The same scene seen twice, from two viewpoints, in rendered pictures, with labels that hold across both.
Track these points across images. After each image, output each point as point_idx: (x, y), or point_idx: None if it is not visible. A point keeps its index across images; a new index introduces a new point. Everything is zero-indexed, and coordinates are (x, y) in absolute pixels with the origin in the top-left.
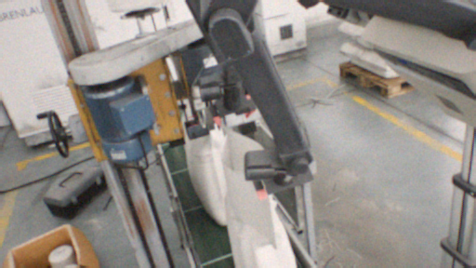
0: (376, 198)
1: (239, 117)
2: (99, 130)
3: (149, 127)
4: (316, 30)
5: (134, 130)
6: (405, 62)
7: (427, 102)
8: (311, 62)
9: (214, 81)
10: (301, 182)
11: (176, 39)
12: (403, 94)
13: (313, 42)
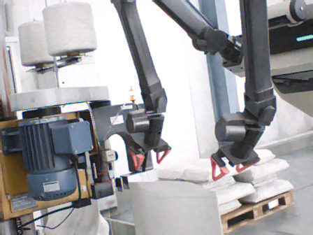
0: None
1: (139, 178)
2: (33, 161)
3: (81, 159)
4: (122, 192)
5: (78, 150)
6: (300, 75)
7: (256, 234)
8: (126, 219)
9: (144, 112)
10: (254, 157)
11: (93, 91)
12: (231, 231)
13: (121, 204)
